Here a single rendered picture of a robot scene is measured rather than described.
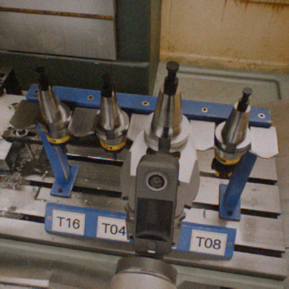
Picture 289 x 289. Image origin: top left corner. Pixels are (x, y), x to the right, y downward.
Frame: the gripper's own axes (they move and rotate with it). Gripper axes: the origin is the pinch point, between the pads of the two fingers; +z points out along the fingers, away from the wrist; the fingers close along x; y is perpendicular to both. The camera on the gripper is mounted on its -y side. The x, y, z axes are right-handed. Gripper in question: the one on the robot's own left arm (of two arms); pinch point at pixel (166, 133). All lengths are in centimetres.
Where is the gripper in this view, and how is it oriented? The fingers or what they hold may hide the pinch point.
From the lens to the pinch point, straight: 49.2
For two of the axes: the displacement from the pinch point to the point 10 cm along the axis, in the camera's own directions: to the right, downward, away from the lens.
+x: 9.9, 1.3, -0.9
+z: 1.5, -7.8, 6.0
